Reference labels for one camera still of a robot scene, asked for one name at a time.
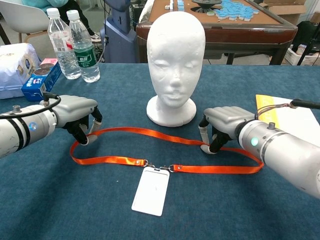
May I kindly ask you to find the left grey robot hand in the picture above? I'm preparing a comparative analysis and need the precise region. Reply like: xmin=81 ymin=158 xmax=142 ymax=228
xmin=53 ymin=94 xmax=103 ymax=146

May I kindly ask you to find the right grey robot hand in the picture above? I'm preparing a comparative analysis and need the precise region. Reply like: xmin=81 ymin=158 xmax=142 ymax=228
xmin=198 ymin=106 xmax=256 ymax=155

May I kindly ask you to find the orange lanyard strap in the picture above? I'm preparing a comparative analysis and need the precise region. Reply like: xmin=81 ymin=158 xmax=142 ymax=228
xmin=69 ymin=127 xmax=265 ymax=175

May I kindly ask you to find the white ID badge holder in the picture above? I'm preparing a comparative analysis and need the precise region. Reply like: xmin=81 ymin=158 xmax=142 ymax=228
xmin=131 ymin=166 xmax=171 ymax=217

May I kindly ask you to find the white foam mannequin head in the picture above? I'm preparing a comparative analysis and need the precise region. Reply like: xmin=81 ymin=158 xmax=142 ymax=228
xmin=146 ymin=11 xmax=207 ymax=128

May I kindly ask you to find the blue cookie box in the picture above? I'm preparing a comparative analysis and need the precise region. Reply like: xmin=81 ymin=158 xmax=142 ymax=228
xmin=21 ymin=61 xmax=63 ymax=102

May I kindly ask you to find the water bottle red label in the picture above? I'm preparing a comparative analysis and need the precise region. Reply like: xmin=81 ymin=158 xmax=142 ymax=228
xmin=46 ymin=7 xmax=82 ymax=80

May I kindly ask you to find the water bottle green label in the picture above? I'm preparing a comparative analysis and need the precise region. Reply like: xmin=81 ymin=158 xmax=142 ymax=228
xmin=66 ymin=10 xmax=101 ymax=84

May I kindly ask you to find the small pink box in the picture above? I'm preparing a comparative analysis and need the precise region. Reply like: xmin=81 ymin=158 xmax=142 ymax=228
xmin=39 ymin=58 xmax=59 ymax=67

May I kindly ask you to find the white plastic tissue pack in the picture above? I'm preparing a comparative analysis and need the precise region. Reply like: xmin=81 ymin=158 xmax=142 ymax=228
xmin=0 ymin=42 xmax=42 ymax=100

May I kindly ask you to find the yellow and white book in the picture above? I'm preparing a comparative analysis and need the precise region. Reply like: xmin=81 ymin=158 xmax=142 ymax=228
xmin=255 ymin=94 xmax=320 ymax=150

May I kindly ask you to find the blue grey machine base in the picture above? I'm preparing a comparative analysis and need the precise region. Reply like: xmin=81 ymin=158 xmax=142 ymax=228
xmin=100 ymin=0 xmax=138 ymax=64

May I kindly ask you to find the brown mahjong table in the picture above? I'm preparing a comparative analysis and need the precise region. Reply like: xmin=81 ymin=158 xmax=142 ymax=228
xmin=136 ymin=0 xmax=299 ymax=66

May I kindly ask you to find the blue velvet tablecloth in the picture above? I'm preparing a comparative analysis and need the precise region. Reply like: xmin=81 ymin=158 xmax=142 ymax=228
xmin=0 ymin=62 xmax=320 ymax=240

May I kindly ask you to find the seated person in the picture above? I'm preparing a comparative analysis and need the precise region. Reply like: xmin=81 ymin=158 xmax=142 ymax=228
xmin=21 ymin=0 xmax=101 ymax=41

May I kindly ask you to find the white chair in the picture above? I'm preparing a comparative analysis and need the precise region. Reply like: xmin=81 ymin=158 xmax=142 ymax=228
xmin=0 ymin=0 xmax=51 ymax=45

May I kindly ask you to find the white storage basket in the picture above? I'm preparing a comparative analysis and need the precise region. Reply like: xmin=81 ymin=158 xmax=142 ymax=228
xmin=284 ymin=44 xmax=320 ymax=67

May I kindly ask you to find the pile of blue mahjong tiles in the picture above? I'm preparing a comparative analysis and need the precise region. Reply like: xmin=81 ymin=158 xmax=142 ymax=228
xmin=207 ymin=0 xmax=260 ymax=22

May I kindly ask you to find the black round disc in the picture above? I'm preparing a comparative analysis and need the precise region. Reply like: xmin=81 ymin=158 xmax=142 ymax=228
xmin=191 ymin=0 xmax=223 ymax=13

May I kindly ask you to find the black chair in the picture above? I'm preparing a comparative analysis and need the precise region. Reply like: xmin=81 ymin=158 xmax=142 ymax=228
xmin=291 ymin=21 xmax=320 ymax=66

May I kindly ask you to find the white cloth bundle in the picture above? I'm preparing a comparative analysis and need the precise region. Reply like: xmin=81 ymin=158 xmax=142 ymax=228
xmin=138 ymin=0 xmax=154 ymax=25

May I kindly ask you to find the row of mahjong tiles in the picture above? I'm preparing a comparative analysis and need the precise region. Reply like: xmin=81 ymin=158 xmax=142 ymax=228
xmin=163 ymin=0 xmax=186 ymax=12

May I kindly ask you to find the brown cardboard box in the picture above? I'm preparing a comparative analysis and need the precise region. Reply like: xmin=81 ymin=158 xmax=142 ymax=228
xmin=258 ymin=0 xmax=307 ymax=26

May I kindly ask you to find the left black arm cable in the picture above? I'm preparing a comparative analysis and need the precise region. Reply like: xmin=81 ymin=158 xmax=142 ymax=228
xmin=0 ymin=91 xmax=62 ymax=119

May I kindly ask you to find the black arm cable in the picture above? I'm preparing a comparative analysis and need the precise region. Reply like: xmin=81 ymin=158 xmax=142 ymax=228
xmin=256 ymin=98 xmax=320 ymax=118
xmin=0 ymin=91 xmax=62 ymax=119

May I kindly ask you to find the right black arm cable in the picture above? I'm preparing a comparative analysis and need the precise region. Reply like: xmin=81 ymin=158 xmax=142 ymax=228
xmin=256 ymin=98 xmax=320 ymax=118

